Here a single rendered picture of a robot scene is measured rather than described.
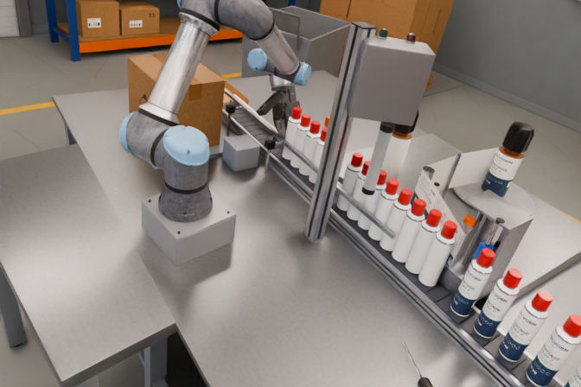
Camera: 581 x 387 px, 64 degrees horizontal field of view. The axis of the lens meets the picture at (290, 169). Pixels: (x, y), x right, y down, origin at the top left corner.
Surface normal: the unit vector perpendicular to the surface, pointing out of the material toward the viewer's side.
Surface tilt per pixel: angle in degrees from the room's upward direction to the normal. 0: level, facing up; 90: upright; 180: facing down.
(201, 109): 90
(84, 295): 0
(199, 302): 0
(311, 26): 87
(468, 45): 90
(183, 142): 8
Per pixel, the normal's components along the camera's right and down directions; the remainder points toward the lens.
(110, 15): 0.63, 0.49
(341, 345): 0.15, -0.84
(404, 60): -0.01, 0.53
